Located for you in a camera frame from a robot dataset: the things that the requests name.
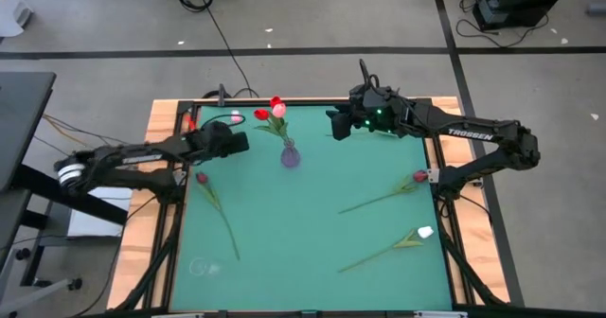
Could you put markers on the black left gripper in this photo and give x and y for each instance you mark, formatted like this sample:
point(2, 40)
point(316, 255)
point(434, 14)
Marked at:
point(227, 143)

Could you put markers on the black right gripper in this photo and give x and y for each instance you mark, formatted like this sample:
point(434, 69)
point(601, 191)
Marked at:
point(343, 126)

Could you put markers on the dark red artificial tulip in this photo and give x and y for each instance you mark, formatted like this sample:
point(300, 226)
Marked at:
point(202, 178)
point(420, 176)

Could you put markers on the red and pink tulips bouquet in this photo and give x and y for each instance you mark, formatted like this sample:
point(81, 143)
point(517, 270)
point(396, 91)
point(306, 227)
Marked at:
point(261, 114)

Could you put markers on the white artificial tulip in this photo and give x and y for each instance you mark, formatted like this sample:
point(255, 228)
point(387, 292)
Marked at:
point(425, 232)

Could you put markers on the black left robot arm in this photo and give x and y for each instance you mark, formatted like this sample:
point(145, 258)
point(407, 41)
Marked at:
point(142, 159)

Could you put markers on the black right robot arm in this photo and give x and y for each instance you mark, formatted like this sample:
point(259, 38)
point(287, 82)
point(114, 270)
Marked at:
point(473, 133)

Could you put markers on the purple ribbed glass vase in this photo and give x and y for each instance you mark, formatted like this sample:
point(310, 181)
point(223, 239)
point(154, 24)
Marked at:
point(290, 158)

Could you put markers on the clear glass vase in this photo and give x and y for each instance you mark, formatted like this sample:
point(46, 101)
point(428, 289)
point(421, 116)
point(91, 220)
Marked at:
point(199, 267)

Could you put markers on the green table mat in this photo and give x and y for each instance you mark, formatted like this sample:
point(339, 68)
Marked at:
point(308, 242)

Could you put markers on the white flat box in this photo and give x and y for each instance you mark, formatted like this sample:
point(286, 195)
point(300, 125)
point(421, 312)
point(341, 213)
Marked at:
point(94, 218)

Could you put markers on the black desk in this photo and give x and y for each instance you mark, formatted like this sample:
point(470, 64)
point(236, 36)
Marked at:
point(23, 119)

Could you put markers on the black equipment cart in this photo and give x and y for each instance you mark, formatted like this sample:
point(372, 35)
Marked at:
point(521, 1)

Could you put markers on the black aluminium table frame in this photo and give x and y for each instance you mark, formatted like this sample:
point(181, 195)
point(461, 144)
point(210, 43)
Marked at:
point(185, 106)

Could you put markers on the white metal bracket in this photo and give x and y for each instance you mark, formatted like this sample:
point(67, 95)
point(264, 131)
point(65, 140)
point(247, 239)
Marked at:
point(433, 175)
point(440, 314)
point(180, 315)

